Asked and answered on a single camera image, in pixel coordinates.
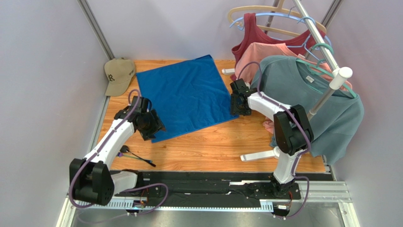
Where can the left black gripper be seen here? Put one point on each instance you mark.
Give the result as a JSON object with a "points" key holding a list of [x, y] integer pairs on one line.
{"points": [[157, 125]]}

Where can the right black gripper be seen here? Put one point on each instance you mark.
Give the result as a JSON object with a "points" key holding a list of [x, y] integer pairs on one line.
{"points": [[239, 105]]}

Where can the blue cloth napkin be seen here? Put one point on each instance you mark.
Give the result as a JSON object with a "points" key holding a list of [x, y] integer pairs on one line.
{"points": [[188, 96]]}

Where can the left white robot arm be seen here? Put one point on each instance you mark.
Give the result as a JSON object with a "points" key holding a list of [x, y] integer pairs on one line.
{"points": [[91, 182]]}

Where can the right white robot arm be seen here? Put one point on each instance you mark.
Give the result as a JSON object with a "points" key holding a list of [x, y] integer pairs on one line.
{"points": [[293, 133]]}

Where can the black spoon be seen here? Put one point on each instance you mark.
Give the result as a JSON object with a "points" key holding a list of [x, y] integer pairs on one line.
{"points": [[125, 149]]}

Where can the black fork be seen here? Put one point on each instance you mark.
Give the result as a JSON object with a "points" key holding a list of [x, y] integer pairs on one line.
{"points": [[137, 158]]}

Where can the salmon pink t-shirt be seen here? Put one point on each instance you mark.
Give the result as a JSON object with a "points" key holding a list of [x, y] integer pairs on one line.
{"points": [[259, 51]]}

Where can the beige baseball cap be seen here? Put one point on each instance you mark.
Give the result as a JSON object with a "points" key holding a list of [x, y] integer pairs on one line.
{"points": [[119, 73]]}

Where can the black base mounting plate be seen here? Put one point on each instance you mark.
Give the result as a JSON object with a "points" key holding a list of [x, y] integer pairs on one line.
{"points": [[202, 182]]}

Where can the teal green hanger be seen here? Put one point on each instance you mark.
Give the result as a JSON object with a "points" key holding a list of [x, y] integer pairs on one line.
{"points": [[317, 70]]}

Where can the maroon tank top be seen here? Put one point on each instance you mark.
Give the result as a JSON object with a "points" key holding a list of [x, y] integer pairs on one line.
{"points": [[256, 45]]}

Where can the teal t-shirt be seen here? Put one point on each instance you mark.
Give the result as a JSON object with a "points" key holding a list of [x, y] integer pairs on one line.
{"points": [[290, 82]]}

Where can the light blue hanger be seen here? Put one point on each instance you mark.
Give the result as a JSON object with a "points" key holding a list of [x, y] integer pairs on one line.
{"points": [[277, 15]]}

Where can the metal clothes rack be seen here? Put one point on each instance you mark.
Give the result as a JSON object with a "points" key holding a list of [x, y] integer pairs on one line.
{"points": [[278, 69]]}

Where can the beige wooden hanger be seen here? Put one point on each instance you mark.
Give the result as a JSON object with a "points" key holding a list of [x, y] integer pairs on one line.
{"points": [[274, 25]]}

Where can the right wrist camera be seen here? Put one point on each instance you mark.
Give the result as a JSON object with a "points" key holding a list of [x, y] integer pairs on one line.
{"points": [[240, 88]]}

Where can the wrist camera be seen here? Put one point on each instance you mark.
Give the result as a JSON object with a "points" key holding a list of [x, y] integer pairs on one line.
{"points": [[141, 104], [240, 88]]}

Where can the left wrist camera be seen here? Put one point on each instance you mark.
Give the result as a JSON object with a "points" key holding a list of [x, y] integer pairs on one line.
{"points": [[141, 104]]}

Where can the aluminium frame rail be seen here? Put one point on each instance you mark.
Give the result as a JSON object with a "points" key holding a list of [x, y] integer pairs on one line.
{"points": [[257, 201]]}

